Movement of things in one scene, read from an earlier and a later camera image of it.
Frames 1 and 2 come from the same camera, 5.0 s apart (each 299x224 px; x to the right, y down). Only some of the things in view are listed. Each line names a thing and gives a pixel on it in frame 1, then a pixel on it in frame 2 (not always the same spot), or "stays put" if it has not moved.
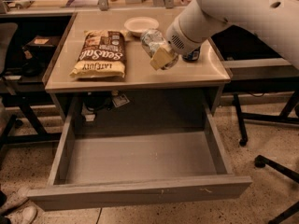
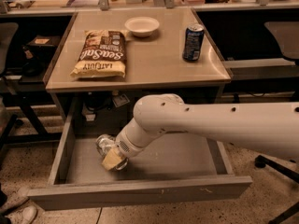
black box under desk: x=43 y=43 stays put
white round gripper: x=179 y=42 to x=123 y=145
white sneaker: x=25 y=216 stays put
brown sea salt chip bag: x=102 y=55 stays put
